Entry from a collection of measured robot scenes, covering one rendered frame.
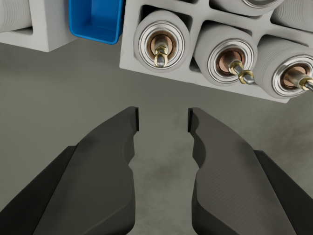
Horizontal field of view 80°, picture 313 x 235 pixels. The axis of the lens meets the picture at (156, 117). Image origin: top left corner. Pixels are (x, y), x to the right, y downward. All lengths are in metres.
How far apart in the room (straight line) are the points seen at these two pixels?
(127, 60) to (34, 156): 0.68
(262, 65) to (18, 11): 0.44
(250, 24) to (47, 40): 0.39
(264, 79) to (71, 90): 0.56
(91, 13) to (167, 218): 0.99
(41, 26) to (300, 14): 0.45
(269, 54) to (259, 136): 0.45
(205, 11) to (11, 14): 0.33
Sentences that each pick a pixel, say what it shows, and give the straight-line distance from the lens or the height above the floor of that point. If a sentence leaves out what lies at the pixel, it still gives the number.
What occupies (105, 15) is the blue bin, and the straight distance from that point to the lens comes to 0.59.
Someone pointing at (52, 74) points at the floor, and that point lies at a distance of 0.70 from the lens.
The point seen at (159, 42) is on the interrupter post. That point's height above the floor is 0.27.
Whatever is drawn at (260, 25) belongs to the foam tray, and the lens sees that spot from 0.43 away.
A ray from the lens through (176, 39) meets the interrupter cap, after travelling 0.32.
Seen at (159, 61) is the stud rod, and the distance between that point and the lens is 0.23.
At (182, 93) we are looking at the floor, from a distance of 0.63.
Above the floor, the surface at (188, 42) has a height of 0.25.
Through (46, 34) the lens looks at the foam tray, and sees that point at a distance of 0.46.
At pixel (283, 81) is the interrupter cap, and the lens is 0.40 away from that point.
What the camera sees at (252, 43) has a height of 0.25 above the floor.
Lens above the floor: 0.57
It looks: 58 degrees down
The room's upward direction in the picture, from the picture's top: 177 degrees counter-clockwise
